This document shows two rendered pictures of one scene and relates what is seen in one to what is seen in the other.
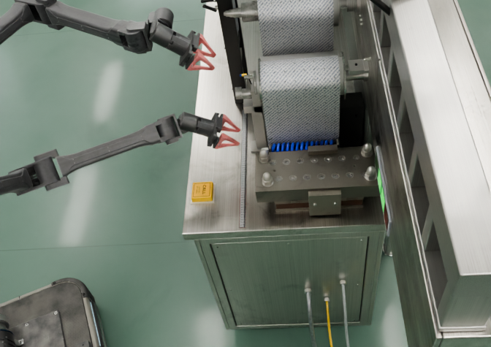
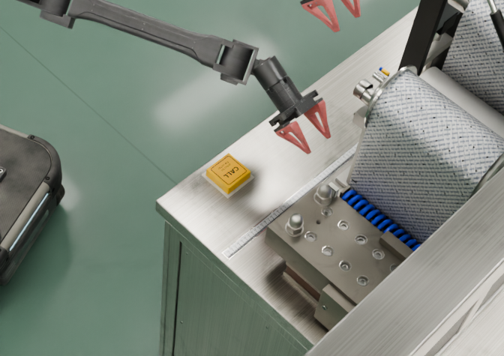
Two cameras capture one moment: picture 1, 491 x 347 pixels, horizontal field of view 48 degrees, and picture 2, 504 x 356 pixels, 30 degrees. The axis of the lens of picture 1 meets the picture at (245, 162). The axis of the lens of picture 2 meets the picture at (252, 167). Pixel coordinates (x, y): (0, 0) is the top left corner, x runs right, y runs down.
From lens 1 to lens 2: 0.48 m
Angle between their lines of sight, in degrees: 17
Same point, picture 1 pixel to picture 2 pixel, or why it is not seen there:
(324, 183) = (355, 292)
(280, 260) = (250, 339)
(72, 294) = (37, 167)
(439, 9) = not seen: outside the picture
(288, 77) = (418, 121)
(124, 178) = (234, 89)
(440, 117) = (397, 309)
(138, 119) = (322, 31)
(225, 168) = (285, 170)
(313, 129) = (412, 215)
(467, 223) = not seen: outside the picture
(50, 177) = (52, 4)
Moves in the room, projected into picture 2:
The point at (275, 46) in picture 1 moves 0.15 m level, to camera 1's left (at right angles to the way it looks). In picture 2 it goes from (463, 68) to (398, 32)
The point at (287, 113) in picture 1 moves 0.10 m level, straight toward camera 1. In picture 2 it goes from (390, 166) to (358, 195)
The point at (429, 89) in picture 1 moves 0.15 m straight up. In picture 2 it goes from (435, 267) to (472, 192)
